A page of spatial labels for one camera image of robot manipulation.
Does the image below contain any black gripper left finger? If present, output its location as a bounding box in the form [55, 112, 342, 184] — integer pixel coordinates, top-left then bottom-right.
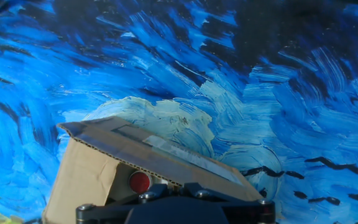
[75, 182, 177, 224]

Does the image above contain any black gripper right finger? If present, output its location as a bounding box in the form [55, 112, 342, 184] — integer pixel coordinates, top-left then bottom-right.
[176, 182, 277, 224]

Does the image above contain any brown cardboard box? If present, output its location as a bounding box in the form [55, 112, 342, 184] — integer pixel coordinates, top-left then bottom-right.
[42, 115, 264, 224]

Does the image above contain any Van Gogh wheatfield print cloth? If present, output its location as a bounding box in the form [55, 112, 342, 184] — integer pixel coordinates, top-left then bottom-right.
[0, 0, 358, 224]

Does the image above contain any white push-button switch box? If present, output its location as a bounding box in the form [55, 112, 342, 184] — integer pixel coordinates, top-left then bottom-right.
[127, 170, 170, 195]

